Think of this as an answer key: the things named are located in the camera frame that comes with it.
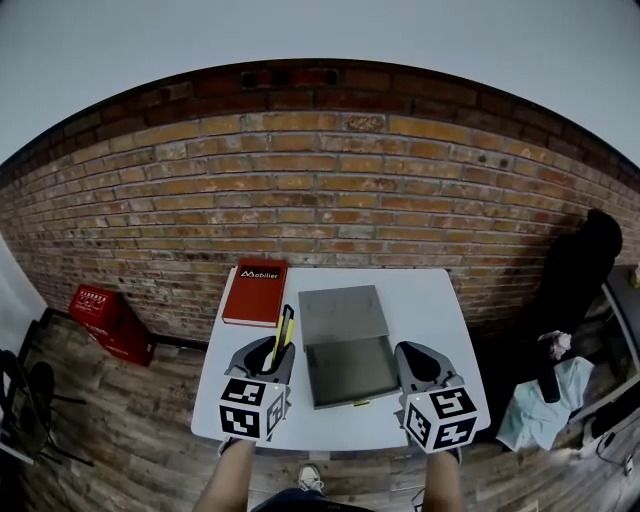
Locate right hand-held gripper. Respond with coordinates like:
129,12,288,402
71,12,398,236
393,341,479,455

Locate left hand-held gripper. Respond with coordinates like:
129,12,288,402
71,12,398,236
218,335,297,443

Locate small yellow utility knife item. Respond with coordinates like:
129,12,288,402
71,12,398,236
269,303,297,374

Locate grey drawer box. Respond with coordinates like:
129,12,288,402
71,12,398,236
297,284,402,412

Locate person's right forearm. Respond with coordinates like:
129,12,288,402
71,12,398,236
424,448,464,512

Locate person's left forearm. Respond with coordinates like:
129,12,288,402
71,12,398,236
191,438,257,512

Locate white sneaker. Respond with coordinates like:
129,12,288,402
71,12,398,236
297,463,325,494

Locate light blue cloth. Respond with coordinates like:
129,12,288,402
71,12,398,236
495,355,597,452

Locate dark blue shorts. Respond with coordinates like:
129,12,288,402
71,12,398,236
249,487,377,512

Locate black cylindrical bottle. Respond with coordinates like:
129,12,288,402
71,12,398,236
536,366,562,405

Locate red hardcover book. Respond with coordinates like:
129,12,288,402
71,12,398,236
220,257,289,330

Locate pink and white bundle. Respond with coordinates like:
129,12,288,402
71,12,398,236
536,329,574,362

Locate red plastic crate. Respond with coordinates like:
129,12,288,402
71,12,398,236
67,284,157,368

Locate black hanging garment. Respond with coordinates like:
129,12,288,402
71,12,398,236
533,208,624,362

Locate grey side desk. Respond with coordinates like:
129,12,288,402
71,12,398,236
568,263,640,427

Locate black chair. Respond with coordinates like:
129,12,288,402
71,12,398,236
0,348,95,468

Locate white charger with cable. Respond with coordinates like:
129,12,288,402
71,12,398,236
596,429,637,477

